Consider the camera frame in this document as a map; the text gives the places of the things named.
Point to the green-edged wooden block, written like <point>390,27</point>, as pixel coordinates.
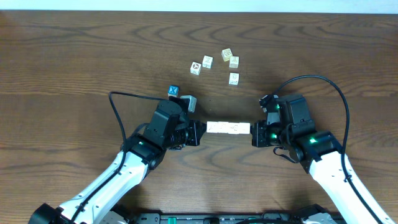
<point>233,128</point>
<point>222,127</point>

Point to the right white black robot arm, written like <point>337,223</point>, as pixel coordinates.
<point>336,176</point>

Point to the wooden block with X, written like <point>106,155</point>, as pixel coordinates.
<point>207,62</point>

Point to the wooden block with red circle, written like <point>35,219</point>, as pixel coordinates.
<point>195,68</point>

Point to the wooden block beside yellow one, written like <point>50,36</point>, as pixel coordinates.
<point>234,62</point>

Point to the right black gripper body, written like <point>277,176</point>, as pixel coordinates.
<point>275,134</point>

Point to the plain small wooden block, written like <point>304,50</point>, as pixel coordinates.
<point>212,127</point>

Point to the wooden block with ring picture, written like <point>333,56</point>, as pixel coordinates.
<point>233,78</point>

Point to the blue X wooden block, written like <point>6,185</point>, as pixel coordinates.
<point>173,91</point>

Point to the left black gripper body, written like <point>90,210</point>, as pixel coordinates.
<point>193,134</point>

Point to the yellow-edged wooden block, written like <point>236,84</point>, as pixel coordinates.
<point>226,54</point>

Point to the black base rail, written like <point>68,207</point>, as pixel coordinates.
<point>311,214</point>

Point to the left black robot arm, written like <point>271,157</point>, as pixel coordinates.
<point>96,201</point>

